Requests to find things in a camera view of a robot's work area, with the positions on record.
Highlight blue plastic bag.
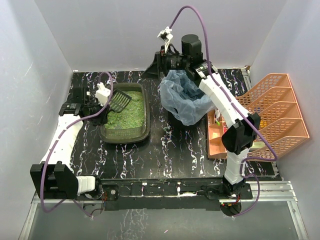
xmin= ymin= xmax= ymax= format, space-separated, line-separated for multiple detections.
xmin=159 ymin=70 xmax=216 ymax=126

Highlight black litter scoop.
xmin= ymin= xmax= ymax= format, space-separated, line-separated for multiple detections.
xmin=109 ymin=88 xmax=132 ymax=113

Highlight dark green litter box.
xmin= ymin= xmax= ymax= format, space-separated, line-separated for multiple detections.
xmin=99 ymin=82 xmax=150 ymax=144

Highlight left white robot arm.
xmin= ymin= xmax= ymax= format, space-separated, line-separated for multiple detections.
xmin=30 ymin=87 xmax=102 ymax=200

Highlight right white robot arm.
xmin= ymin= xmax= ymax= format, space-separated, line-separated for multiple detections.
xmin=142 ymin=32 xmax=261 ymax=187

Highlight green litter pellets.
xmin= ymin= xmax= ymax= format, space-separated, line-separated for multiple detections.
xmin=104 ymin=91 xmax=145 ymax=130

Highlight orange desk organizer tray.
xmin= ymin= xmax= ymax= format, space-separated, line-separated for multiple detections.
xmin=206 ymin=109 xmax=228 ymax=160

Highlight orange file rack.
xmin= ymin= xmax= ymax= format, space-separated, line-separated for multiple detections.
xmin=237 ymin=73 xmax=310 ymax=158

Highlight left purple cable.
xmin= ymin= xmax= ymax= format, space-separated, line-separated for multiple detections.
xmin=40 ymin=71 xmax=114 ymax=218

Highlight purple cable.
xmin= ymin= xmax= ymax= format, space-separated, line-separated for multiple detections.
xmin=169 ymin=5 xmax=278 ymax=217
xmin=40 ymin=71 xmax=114 ymax=218

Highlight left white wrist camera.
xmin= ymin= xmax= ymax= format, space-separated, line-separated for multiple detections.
xmin=95 ymin=82 xmax=111 ymax=107

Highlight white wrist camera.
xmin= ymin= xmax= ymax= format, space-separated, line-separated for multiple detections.
xmin=95 ymin=82 xmax=111 ymax=107
xmin=157 ymin=26 xmax=173 ymax=53

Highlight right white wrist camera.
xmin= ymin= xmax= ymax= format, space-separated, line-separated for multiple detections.
xmin=157 ymin=26 xmax=173 ymax=53

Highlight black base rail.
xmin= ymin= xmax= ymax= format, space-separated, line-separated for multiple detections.
xmin=77 ymin=177 xmax=254 ymax=216

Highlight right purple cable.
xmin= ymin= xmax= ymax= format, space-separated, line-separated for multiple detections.
xmin=169 ymin=5 xmax=278 ymax=217

